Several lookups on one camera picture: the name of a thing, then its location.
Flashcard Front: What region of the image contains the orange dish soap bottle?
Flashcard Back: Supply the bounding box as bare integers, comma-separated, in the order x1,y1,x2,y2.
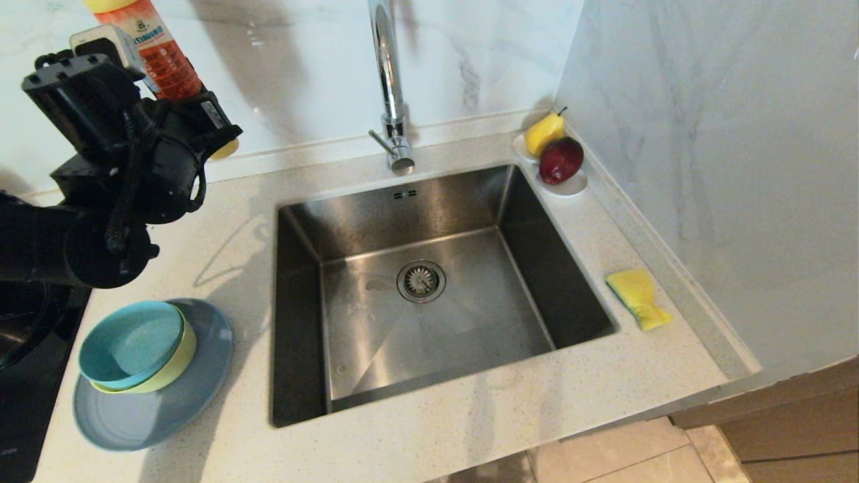
82,0,240,160

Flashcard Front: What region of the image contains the stainless steel sink basin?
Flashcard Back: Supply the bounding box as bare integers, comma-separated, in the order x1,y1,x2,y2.
270,163,618,429

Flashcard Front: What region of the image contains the metal sink drain strainer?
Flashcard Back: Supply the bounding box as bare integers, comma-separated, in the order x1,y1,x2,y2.
396,260,447,304

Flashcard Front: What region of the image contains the yellow and green sponge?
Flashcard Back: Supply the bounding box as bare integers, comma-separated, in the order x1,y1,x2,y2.
605,268,672,332

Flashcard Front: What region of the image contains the teal bowl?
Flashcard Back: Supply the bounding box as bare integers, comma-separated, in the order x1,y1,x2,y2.
78,301,185,391

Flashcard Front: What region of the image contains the yellow-green bowl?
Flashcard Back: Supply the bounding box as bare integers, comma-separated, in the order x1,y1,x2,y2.
89,321,198,394

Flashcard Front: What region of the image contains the black induction cooktop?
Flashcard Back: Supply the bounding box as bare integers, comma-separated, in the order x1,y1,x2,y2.
0,282,93,483

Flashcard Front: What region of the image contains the chrome kitchen faucet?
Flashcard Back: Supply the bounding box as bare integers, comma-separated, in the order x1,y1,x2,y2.
367,0,417,176

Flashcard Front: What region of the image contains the blue-grey plate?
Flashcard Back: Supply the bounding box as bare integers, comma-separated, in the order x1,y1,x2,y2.
72,298,234,451

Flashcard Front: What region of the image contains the small white dish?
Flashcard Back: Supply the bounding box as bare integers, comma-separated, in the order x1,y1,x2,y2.
512,133,540,164
537,168,589,198

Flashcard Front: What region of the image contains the yellow pear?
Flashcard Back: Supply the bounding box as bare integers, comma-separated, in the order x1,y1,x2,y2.
524,106,568,157

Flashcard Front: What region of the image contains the dark red apple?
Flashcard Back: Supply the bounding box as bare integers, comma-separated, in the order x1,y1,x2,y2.
538,137,585,185

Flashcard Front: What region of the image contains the beige wooden cabinet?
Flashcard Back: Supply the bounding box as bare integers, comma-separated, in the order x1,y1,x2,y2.
669,356,859,483

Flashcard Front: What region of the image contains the white framed wrist camera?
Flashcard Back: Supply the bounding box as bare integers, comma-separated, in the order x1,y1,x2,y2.
69,25,147,76

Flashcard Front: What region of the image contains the black braided cable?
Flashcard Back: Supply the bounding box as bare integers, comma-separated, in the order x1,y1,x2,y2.
104,111,147,257

